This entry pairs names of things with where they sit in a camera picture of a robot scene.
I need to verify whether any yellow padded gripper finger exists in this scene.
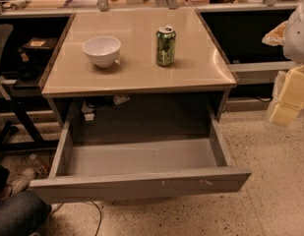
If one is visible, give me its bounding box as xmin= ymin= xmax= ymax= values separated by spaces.
xmin=262 ymin=21 xmax=287 ymax=46
xmin=269 ymin=64 xmax=304 ymax=127

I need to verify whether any green soda can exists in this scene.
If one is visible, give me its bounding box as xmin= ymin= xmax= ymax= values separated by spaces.
xmin=156 ymin=26 xmax=176 ymax=66

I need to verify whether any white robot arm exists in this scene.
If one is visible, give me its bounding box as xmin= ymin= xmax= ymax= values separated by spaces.
xmin=262 ymin=0 xmax=304 ymax=127

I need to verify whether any grey cabinet with beige top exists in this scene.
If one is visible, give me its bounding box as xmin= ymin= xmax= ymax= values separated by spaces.
xmin=42 ymin=9 xmax=236 ymax=122

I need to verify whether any grey open top drawer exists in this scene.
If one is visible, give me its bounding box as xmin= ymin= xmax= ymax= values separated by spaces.
xmin=31 ymin=102 xmax=251 ymax=203

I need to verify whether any white ceramic bowl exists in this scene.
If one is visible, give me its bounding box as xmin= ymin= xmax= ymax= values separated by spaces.
xmin=83 ymin=36 xmax=121 ymax=68

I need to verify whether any white power adapter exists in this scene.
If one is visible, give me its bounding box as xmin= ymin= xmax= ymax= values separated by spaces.
xmin=81 ymin=101 xmax=95 ymax=121

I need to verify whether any black box with label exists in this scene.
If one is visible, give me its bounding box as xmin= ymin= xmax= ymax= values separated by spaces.
xmin=22 ymin=37 xmax=58 ymax=63

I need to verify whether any clear plastic bottle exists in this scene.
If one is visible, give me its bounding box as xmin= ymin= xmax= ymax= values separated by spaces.
xmin=30 ymin=153 xmax=49 ymax=178

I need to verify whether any white sneaker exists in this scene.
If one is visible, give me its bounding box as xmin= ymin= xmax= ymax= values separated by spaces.
xmin=9 ymin=168 xmax=36 ymax=197

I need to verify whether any person's leg in jeans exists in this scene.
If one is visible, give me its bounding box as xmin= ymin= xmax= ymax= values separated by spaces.
xmin=0 ymin=191 xmax=51 ymax=236

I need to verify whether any black floor cable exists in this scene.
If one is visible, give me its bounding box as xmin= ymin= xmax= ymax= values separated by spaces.
xmin=89 ymin=201 xmax=103 ymax=236

